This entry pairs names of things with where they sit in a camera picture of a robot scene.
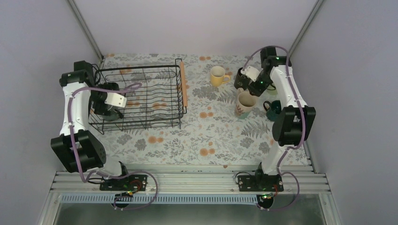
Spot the light green mug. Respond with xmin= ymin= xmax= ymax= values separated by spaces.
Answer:
xmin=267 ymin=84 xmax=277 ymax=96

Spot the black matte mug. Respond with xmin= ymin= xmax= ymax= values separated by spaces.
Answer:
xmin=234 ymin=67 xmax=251 ymax=90

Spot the cream floral mug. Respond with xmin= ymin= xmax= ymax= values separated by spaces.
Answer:
xmin=234 ymin=88 xmax=259 ymax=119

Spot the grey green mug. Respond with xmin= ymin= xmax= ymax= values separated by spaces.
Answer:
xmin=102 ymin=108 xmax=124 ymax=122

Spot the dark teal glossy mug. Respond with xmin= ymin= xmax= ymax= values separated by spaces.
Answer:
xmin=263 ymin=100 xmax=282 ymax=122

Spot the yellow ceramic mug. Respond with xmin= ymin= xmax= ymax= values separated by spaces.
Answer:
xmin=210 ymin=66 xmax=231 ymax=87

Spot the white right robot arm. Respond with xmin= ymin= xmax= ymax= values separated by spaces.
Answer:
xmin=248 ymin=45 xmax=316 ymax=191

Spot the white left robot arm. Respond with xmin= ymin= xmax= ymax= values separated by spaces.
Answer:
xmin=50 ymin=60 xmax=141 ymax=190

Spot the floral table mat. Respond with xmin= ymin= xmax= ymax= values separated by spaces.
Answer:
xmin=91 ymin=53 xmax=278 ymax=165

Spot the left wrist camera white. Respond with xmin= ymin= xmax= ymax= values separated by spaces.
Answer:
xmin=104 ymin=92 xmax=127 ymax=108

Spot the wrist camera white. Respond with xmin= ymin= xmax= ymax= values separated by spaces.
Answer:
xmin=241 ymin=66 xmax=260 ymax=82
xmin=104 ymin=92 xmax=127 ymax=108

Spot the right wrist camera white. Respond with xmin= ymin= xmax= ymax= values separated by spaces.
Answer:
xmin=241 ymin=66 xmax=260 ymax=82

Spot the black wire dish rack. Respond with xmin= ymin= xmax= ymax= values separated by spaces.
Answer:
xmin=89 ymin=58 xmax=187 ymax=134

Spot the wooden rack handle right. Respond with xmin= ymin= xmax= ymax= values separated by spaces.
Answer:
xmin=180 ymin=61 xmax=188 ymax=107

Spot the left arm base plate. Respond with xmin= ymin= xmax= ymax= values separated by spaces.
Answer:
xmin=99 ymin=174 xmax=148 ymax=192

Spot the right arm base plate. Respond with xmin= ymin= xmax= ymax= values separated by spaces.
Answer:
xmin=237 ymin=174 xmax=284 ymax=192

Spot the aluminium rail frame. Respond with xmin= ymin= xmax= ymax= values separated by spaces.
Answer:
xmin=51 ymin=0 xmax=330 ymax=209

